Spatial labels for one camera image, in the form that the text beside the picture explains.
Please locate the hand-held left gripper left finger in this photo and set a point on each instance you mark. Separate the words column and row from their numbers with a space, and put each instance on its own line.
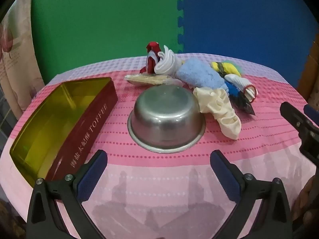
column 92, row 174

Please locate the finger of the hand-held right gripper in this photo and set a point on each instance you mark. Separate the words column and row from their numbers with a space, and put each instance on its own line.
column 292, row 115
column 311, row 110

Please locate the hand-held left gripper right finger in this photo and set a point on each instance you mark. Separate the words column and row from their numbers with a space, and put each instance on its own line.
column 224, row 176

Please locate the white red-cuffed sock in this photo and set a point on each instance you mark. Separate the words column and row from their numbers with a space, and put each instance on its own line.
column 239, row 81

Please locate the blue cloth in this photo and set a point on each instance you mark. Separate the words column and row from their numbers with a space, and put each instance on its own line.
column 233, row 89

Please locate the red tin box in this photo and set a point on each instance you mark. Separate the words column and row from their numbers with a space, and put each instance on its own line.
column 49, row 124

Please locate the cream cloth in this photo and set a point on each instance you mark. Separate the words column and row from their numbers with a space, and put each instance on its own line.
column 219, row 107

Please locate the yellow and black sock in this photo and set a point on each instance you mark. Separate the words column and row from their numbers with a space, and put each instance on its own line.
column 230, row 67

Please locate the light blue sock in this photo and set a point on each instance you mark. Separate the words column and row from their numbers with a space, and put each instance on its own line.
column 199, row 76

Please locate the beige striped cloth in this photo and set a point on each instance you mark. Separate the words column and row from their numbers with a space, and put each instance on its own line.
column 147, row 79

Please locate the red sock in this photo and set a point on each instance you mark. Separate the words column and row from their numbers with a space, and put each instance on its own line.
column 150, row 59

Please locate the brown foam mat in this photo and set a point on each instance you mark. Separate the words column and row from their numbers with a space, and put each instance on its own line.
column 312, row 74

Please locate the pink checked tablecloth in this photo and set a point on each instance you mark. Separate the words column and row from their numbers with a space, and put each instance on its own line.
column 159, row 179

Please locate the stainless steel bowl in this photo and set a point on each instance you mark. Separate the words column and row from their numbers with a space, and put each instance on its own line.
column 164, row 114

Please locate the blue foam mat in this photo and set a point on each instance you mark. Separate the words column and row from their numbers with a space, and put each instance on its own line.
column 249, row 17

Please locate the floral curtain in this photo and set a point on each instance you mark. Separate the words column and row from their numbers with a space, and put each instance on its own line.
column 17, row 54

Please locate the green foam mat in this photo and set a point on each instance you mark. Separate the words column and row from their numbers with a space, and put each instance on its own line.
column 99, row 17

